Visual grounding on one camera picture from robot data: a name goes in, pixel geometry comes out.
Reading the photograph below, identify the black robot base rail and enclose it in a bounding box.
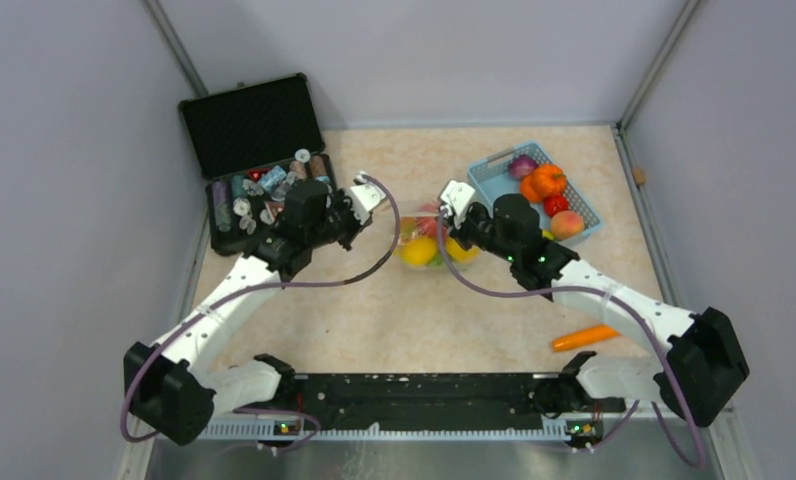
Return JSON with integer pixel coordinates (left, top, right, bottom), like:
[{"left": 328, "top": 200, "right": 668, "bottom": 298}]
[{"left": 251, "top": 373, "right": 626, "bottom": 432}]

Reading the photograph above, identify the purple toy onion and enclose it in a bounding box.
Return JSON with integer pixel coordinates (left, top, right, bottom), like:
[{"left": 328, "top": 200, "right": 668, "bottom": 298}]
[{"left": 507, "top": 154, "right": 539, "bottom": 181}]

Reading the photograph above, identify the clear dotted zip bag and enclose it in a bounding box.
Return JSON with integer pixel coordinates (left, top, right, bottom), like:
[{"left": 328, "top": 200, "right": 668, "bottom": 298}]
[{"left": 393, "top": 200, "right": 480, "bottom": 270}]

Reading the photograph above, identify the red toy pepper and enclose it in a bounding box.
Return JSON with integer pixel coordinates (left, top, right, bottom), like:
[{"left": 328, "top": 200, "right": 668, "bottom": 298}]
[{"left": 542, "top": 195, "right": 570, "bottom": 218}]

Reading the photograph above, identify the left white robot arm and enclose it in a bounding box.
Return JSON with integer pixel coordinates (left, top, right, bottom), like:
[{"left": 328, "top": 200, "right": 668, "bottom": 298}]
[{"left": 119, "top": 172, "right": 396, "bottom": 445}]

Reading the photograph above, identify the orange toy pumpkin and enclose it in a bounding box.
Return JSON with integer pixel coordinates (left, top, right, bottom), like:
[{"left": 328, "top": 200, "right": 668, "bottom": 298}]
[{"left": 519, "top": 164, "right": 568, "bottom": 204}]

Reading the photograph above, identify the black poker chip case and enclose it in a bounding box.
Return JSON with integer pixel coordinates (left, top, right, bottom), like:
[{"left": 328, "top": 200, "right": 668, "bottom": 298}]
[{"left": 177, "top": 73, "right": 338, "bottom": 256}]

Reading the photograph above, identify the small yellow toy lemon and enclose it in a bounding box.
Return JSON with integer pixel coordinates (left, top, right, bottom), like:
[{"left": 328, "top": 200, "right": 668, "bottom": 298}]
[{"left": 445, "top": 238, "right": 480, "bottom": 264}]

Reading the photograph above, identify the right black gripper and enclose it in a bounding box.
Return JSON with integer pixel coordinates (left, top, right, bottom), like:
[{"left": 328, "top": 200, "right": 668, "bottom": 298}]
[{"left": 438, "top": 205, "right": 520, "bottom": 264}]

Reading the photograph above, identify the orange toy carrot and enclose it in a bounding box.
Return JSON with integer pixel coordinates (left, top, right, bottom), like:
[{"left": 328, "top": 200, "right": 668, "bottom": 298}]
[{"left": 551, "top": 325, "right": 619, "bottom": 352}]

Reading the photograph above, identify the toy peach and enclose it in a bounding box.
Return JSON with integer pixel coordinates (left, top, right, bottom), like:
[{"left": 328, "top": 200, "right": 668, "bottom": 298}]
[{"left": 549, "top": 210, "right": 585, "bottom": 241}]

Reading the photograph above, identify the red toy apple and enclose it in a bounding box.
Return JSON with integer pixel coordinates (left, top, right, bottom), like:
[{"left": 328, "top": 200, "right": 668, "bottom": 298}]
[{"left": 414, "top": 215, "right": 441, "bottom": 240}]

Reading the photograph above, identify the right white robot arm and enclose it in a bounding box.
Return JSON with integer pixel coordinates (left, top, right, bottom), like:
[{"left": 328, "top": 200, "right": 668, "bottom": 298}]
[{"left": 439, "top": 180, "right": 750, "bottom": 427}]

